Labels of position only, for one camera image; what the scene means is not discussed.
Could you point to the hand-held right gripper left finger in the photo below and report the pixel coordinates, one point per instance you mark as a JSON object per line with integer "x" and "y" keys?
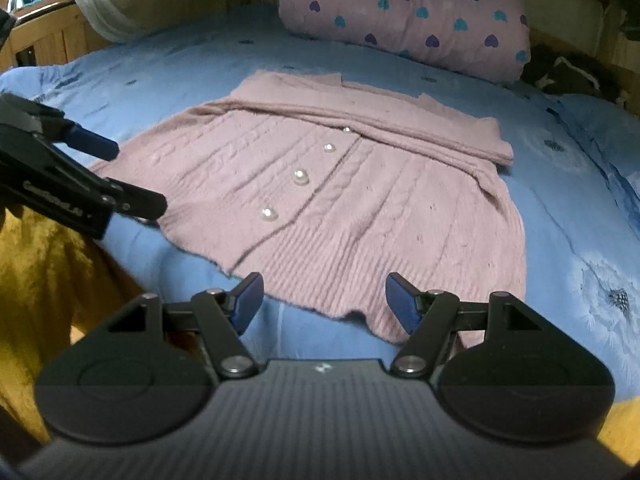
{"x": 247, "y": 305}

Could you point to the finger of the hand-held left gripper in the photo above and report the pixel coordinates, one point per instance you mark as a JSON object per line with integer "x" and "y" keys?
{"x": 92, "y": 141}
{"x": 142, "y": 204}

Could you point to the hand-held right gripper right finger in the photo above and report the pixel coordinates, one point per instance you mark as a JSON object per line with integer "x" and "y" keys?
{"x": 402, "y": 305}

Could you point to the pink knit cardigan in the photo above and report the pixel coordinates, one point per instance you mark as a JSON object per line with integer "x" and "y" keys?
{"x": 360, "y": 210}

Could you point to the wooden cabinet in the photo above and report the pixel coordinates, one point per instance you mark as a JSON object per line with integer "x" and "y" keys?
{"x": 50, "y": 40}

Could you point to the white mosquito net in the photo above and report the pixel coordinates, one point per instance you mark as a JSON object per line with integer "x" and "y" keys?
{"x": 110, "y": 0}

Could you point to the blue dandelion-print bedsheet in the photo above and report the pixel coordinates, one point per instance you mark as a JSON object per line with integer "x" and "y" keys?
{"x": 560, "y": 260}

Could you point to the blue dandelion-print pillow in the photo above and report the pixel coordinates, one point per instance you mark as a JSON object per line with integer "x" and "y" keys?
{"x": 605, "y": 130}

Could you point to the dark cloth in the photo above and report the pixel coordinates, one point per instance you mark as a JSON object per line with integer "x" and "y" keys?
{"x": 570, "y": 72}

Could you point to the pink heart-patterned pillow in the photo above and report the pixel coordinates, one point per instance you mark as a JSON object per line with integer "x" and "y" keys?
{"x": 400, "y": 15}

